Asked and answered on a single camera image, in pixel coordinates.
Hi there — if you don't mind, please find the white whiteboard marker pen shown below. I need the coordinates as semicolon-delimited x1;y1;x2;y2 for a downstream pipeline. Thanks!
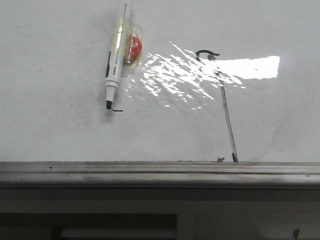
105;0;132;110

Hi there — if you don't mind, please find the red magnet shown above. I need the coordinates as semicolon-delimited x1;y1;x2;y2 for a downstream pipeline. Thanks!
123;22;143;69

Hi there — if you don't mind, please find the white whiteboard surface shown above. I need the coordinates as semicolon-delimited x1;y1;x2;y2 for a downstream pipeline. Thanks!
0;0;320;163

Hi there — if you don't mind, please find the aluminium whiteboard tray rail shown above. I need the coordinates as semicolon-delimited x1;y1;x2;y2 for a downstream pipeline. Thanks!
0;161;320;189

